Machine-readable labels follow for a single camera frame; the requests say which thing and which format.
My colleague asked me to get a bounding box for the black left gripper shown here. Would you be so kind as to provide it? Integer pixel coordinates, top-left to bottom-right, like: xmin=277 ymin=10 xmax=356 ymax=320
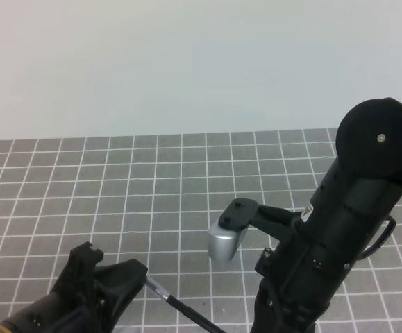
xmin=0 ymin=241 xmax=148 ymax=332

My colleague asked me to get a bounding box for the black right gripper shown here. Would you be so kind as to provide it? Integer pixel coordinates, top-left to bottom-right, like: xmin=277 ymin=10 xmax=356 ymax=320
xmin=249 ymin=98 xmax=402 ymax=332

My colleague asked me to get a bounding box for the black pen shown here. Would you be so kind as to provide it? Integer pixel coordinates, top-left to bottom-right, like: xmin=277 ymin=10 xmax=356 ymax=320
xmin=144 ymin=276 xmax=225 ymax=333

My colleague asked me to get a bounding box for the grey grid tablecloth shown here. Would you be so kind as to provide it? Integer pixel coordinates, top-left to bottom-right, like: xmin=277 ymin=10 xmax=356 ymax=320
xmin=0 ymin=128 xmax=336 ymax=332

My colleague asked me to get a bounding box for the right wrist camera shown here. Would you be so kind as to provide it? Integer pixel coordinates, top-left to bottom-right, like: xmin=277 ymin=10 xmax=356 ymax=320
xmin=208 ymin=198 xmax=260 ymax=262

